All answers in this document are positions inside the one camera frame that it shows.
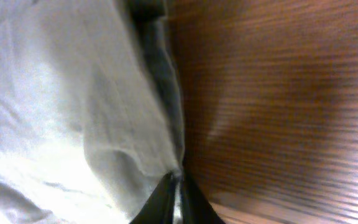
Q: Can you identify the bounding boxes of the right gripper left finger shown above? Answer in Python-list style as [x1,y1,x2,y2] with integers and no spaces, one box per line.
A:
[130,173,177,224]

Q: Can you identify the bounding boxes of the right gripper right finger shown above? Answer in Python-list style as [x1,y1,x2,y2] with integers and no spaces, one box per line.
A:
[180,174,225,224]

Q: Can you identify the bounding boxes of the khaki green shorts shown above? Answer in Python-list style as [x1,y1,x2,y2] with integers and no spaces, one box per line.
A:
[0,0,184,223]

